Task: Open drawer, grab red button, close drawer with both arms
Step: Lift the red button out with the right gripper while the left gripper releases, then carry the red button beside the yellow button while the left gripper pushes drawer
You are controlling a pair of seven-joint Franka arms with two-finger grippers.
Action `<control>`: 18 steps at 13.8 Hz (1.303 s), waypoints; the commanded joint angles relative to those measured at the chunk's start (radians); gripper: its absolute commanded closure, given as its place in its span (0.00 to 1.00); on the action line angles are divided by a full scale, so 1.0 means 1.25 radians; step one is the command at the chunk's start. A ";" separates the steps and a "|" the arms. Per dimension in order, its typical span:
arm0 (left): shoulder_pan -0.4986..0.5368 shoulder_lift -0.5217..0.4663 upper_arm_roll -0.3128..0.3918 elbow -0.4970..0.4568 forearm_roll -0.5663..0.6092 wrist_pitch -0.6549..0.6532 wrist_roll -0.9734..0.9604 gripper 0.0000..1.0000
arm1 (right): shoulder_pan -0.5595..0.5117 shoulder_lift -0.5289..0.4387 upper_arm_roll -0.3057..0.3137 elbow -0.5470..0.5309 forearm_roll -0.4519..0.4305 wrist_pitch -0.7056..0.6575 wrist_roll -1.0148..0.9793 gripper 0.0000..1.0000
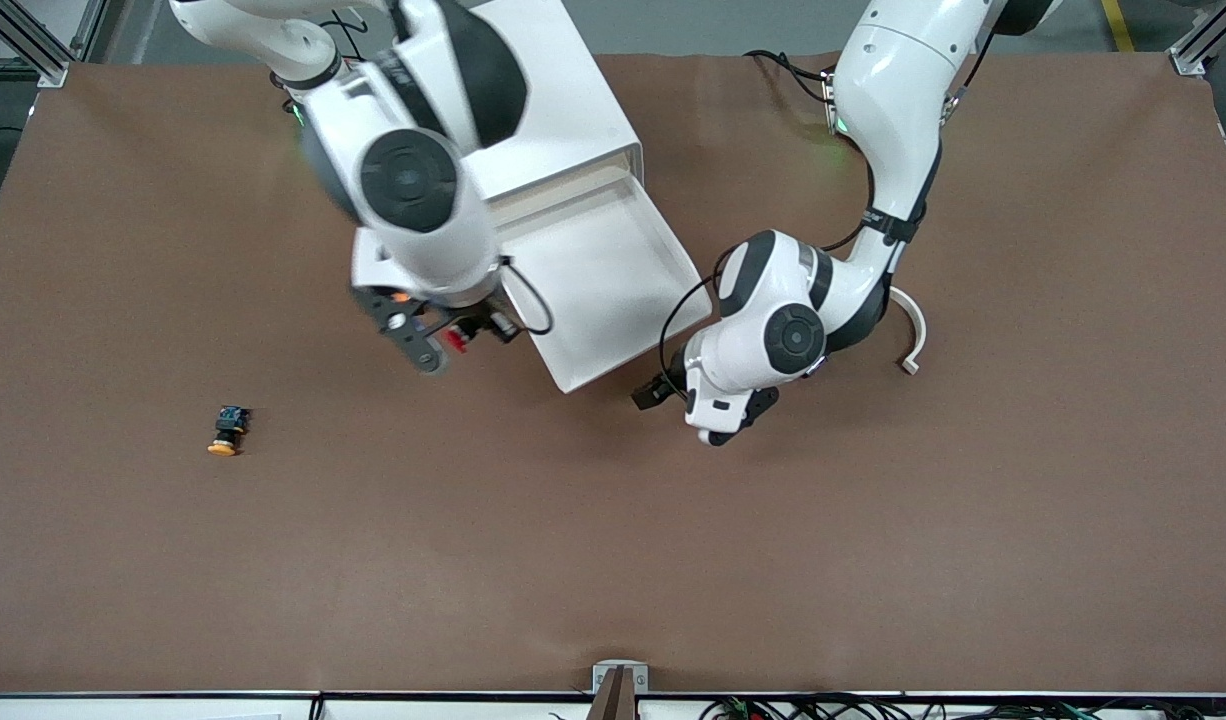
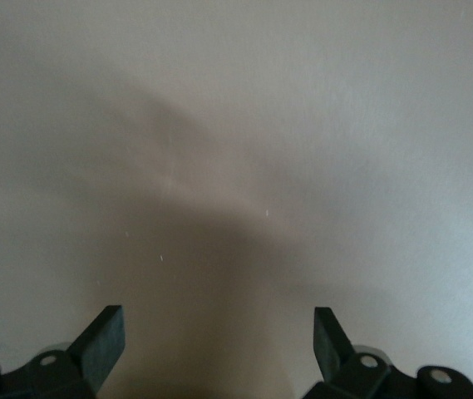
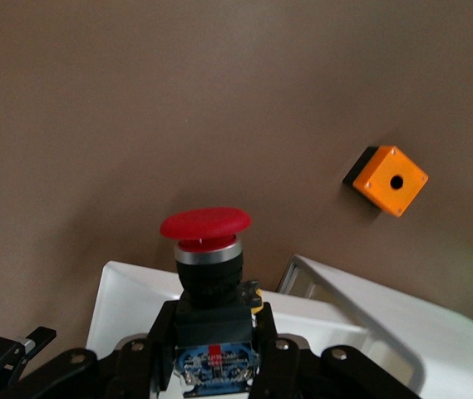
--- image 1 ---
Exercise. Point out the red push button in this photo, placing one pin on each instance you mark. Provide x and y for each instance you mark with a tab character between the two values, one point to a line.
456	340

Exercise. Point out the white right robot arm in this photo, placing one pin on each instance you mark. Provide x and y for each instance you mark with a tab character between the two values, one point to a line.
413	180

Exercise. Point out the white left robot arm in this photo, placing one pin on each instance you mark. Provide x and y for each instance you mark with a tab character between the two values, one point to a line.
893	100

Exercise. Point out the yellow push button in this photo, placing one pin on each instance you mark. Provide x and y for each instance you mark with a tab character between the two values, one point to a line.
228	425

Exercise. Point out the white curved bracket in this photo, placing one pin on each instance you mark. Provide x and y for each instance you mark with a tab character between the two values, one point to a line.
919	330

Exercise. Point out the grey metal table bracket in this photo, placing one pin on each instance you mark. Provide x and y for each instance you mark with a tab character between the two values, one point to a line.
620	675

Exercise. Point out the brown upright post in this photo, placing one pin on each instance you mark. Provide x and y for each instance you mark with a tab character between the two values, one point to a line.
615	700

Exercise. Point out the white table edge rail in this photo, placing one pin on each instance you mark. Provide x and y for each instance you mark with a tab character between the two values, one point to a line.
173	705

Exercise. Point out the aluminium frame profile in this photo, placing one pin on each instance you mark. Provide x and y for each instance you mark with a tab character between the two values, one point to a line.
1198	50
33	45

